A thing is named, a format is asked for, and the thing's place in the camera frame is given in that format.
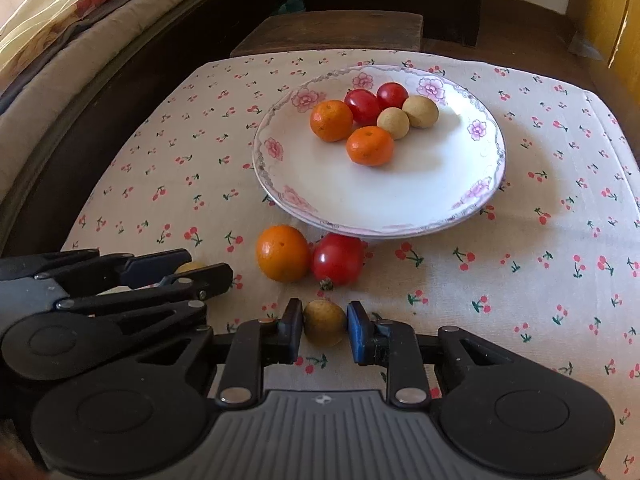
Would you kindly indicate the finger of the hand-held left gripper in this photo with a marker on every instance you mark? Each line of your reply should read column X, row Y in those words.
column 150, row 267
column 210, row 280

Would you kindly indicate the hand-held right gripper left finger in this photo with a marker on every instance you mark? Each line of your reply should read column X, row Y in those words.
column 292, row 327

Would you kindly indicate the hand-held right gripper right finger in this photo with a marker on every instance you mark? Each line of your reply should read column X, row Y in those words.
column 356, row 331

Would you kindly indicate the tan longan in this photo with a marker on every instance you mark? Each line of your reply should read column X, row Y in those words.
column 421, row 112
column 393, row 123
column 190, row 268
column 325, row 323

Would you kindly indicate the red cherry tomato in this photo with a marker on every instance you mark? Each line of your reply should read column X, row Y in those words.
column 338, row 260
column 362, row 106
column 393, row 95

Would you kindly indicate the orange mandarin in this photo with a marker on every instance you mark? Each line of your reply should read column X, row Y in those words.
column 370, row 146
column 331, row 120
column 282, row 253

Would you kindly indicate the white floral rimmed plate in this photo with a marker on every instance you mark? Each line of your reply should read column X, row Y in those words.
column 425, row 180

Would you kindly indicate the cherry print tablecloth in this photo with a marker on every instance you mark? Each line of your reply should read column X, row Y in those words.
column 500, row 285

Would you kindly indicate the bed with pink bedding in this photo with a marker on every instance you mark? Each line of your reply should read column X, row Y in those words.
column 75, row 60

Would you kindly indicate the dark wooden stool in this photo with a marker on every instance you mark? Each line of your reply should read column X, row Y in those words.
column 330, row 32

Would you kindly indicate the floral quilt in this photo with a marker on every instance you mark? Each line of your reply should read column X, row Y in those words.
column 60, row 5

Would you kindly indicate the crumpled paper scrap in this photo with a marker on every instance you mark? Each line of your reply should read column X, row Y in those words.
column 580, row 42

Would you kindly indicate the light wooden wardrobe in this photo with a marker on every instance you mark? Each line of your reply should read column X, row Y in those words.
column 612, row 15

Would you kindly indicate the dark wooden bed frame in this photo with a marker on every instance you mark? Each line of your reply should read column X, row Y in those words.
column 100, row 150

